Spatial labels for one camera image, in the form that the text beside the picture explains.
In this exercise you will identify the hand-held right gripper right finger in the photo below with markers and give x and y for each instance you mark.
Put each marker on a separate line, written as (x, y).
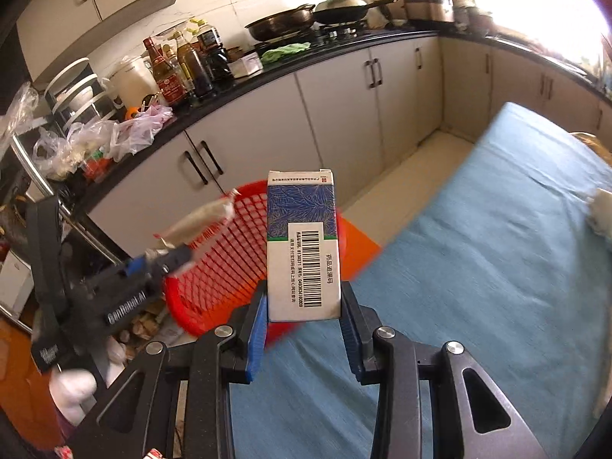
(351, 339)

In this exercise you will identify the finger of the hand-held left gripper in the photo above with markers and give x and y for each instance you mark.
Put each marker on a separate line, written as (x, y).
(172, 260)

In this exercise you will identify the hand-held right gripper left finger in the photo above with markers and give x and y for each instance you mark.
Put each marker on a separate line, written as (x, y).
(256, 339)

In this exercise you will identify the red plastic basket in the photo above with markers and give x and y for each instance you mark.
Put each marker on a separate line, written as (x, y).
(215, 258)

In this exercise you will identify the beige wrapper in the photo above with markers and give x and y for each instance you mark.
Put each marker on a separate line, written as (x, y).
(201, 220)

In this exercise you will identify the blue white medicine box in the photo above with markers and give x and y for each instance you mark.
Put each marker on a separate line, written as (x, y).
(301, 248)

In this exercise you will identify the person's left hand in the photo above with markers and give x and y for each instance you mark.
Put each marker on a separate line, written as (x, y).
(74, 392)

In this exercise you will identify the bag of brown produce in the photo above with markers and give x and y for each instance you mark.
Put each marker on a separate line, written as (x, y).
(143, 325)

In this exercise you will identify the white storage box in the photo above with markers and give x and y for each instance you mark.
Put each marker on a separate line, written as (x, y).
(14, 282)

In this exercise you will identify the blue table cloth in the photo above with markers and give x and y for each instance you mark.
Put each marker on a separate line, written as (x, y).
(478, 272)

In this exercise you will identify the clear plastic bags pile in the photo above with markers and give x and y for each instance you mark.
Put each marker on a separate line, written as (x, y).
(71, 148)

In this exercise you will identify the red white packet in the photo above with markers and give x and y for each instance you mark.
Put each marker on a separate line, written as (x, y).
(63, 454)
(153, 454)

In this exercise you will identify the white rice cooker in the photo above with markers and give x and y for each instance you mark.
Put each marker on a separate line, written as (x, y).
(134, 81)

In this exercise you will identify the row of condiment bottles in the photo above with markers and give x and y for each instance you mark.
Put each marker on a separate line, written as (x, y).
(191, 67)

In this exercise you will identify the small white box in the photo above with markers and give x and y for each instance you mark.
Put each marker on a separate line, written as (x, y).
(245, 64)

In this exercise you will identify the green cloth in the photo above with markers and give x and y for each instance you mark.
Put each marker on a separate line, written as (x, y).
(284, 52)

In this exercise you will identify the black wok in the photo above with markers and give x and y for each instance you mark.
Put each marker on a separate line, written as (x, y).
(282, 21)

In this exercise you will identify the black gas stove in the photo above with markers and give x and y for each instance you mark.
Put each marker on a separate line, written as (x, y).
(325, 33)

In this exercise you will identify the wok with steel lid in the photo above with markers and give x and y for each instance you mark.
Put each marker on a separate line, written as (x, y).
(344, 7)

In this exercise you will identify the yellow plastic bag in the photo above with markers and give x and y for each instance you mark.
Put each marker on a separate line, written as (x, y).
(595, 146)

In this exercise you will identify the steel kettle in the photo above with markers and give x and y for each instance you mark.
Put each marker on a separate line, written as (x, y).
(377, 16)

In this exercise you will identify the steel rice cooker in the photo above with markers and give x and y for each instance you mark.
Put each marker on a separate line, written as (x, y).
(428, 12)

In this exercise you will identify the dark cooking pot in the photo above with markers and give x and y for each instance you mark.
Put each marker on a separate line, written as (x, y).
(473, 16)

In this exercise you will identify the grey wall cabinet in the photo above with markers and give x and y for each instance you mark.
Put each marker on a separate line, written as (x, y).
(95, 5)

